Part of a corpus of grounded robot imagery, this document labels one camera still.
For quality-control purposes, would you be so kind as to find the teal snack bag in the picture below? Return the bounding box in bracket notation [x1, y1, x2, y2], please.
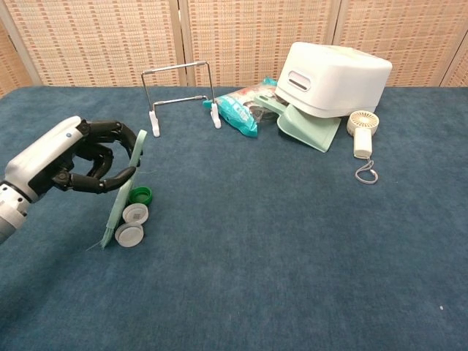
[203, 76, 283, 139]

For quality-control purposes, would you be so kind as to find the white handheld fan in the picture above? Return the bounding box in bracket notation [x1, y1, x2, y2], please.
[347, 110, 380, 184]

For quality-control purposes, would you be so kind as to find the blue table cloth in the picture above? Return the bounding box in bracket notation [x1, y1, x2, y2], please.
[0, 86, 468, 351]

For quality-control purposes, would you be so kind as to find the white plastic bin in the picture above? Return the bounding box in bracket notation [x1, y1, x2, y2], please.
[274, 42, 393, 119]

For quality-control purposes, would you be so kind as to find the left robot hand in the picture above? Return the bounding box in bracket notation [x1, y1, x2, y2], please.
[4, 116, 137, 204]

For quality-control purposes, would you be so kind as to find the mint green dustpan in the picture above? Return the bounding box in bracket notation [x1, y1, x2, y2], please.
[254, 94, 341, 153]

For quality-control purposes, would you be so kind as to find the green bottle cap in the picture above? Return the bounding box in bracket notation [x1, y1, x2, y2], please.
[128, 186, 154, 206]

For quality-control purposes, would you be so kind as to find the metal wire rack stand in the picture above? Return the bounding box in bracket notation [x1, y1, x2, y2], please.
[140, 61, 222, 137]

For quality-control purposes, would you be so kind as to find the green mini brush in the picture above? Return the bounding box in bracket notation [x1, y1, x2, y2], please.
[86, 129, 148, 252]

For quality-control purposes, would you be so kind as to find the white bottle cap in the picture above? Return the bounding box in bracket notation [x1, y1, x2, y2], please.
[121, 203, 150, 224]
[114, 223, 146, 249]

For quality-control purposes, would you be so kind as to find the woven folding screen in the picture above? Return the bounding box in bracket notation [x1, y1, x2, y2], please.
[0, 0, 468, 97]

